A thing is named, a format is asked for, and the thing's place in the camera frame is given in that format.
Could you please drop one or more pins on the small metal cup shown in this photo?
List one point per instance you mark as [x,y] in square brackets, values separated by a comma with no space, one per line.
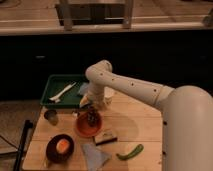
[51,116]

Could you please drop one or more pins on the dark brown bowl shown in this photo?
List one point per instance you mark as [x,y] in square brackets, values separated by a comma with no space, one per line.
[51,152]

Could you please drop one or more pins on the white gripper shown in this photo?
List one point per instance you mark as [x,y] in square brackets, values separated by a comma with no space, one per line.
[94,97]

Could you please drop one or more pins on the green chili pepper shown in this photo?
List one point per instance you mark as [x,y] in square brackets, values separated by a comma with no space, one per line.
[139,148]

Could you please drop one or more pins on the red bowl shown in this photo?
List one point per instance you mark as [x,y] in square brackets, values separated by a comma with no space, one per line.
[84,129]

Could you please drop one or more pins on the orange fruit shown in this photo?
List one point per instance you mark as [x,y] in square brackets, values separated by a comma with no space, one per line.
[62,146]

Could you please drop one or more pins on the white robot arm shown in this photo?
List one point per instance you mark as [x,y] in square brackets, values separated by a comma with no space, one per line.
[187,115]

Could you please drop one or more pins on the white plastic utensil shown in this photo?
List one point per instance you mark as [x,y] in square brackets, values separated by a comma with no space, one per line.
[56,98]

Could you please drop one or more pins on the blue grey cloth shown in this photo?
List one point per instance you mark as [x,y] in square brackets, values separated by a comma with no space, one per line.
[95,158]

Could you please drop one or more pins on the dark purple grape bunch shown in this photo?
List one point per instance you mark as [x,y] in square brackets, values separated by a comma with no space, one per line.
[92,117]

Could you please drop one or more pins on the wooden chair frame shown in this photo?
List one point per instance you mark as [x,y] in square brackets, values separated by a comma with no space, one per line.
[73,13]

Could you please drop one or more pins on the black white eraser block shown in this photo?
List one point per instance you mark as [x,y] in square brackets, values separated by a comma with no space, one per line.
[104,137]

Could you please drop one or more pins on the white cup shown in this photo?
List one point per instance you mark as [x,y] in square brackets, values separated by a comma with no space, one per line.
[108,94]

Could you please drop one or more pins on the black metal stand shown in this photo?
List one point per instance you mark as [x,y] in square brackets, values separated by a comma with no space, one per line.
[27,126]

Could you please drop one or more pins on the green plastic tray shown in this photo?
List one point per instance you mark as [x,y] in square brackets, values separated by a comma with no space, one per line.
[58,82]

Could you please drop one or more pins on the blue grey sponge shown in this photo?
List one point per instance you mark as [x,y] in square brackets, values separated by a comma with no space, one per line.
[83,89]

